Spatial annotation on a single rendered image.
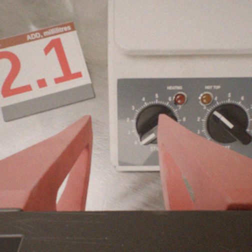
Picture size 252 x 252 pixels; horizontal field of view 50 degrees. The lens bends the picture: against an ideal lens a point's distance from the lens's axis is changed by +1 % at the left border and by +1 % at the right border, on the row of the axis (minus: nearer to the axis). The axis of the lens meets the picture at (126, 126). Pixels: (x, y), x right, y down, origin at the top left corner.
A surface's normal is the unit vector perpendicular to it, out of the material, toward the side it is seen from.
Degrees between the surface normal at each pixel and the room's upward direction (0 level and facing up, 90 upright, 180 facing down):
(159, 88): 30
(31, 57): 40
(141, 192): 0
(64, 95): 0
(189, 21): 0
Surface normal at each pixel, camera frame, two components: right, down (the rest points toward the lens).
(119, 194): 0.01, -0.22
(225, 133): 0.01, 0.29
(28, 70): 0.19, 0.43
